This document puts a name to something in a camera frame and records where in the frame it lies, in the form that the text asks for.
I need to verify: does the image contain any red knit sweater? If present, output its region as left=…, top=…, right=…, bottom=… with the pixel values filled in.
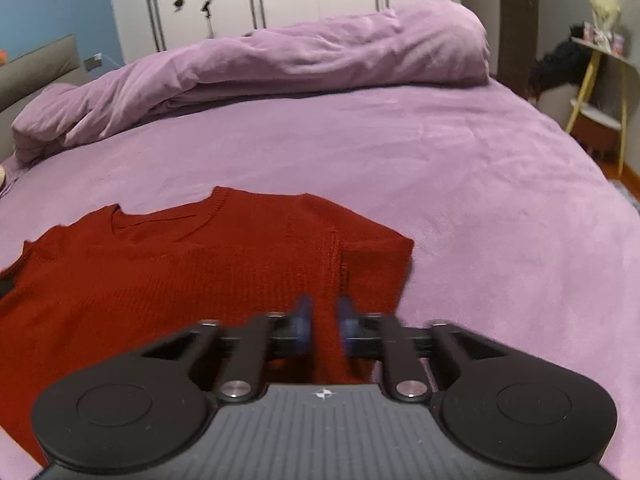
left=1, top=188, right=413, bottom=457

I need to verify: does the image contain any purple bed sheet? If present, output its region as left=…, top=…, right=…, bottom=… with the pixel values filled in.
left=1, top=84, right=639, bottom=479

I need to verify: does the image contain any purple rolled duvet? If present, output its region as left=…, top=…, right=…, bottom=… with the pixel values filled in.
left=12, top=0, right=489, bottom=167

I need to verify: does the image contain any yellow legged side table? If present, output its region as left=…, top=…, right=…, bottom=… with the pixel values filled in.
left=564, top=37, right=639, bottom=179

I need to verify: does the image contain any black fluffy item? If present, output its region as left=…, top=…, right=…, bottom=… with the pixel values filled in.
left=528, top=24, right=591, bottom=99

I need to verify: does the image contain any grey upholstered headboard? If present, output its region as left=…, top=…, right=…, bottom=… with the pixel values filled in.
left=0, top=35, right=92, bottom=160

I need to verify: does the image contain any dark wooden door frame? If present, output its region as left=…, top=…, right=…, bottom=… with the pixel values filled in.
left=497, top=0, right=539, bottom=98

